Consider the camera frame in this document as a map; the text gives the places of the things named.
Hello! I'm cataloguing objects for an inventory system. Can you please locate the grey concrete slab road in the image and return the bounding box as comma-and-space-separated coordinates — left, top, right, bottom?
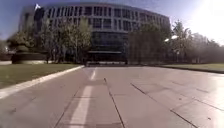
0, 65, 224, 128

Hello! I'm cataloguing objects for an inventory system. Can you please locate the street lamp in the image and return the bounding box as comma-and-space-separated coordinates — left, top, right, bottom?
164, 34, 180, 64

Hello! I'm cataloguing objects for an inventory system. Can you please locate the pale stone kerb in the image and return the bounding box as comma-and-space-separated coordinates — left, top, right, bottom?
0, 64, 86, 100

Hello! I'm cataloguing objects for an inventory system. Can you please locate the large curved grey building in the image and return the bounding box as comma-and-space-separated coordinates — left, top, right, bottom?
18, 2, 172, 65

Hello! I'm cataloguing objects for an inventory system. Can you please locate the white dashed centre line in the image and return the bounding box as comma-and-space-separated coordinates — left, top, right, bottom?
68, 67, 98, 128

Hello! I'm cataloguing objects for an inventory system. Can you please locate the row of trees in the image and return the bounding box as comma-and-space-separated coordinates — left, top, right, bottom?
126, 19, 224, 65
0, 16, 94, 65

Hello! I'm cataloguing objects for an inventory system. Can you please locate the round dark planter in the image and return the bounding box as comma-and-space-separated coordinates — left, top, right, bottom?
11, 44, 48, 65

